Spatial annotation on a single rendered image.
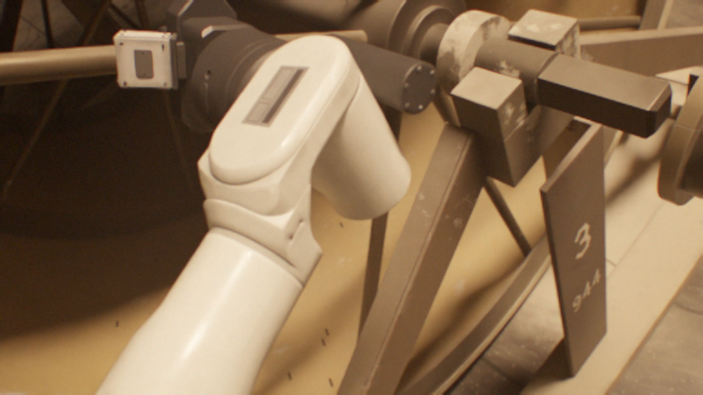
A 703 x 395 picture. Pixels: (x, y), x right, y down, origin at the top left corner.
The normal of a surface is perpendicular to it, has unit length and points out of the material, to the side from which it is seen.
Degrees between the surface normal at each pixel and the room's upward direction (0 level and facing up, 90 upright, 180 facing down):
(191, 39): 55
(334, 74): 44
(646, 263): 0
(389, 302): 35
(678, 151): 62
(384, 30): 40
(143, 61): 74
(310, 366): 30
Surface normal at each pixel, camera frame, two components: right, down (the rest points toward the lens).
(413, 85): 0.65, 0.40
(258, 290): 0.48, -0.13
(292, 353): 0.05, -0.87
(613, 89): -0.36, -0.59
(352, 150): 0.43, 0.60
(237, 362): 0.72, -0.12
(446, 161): -0.69, -0.07
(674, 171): -0.75, 0.50
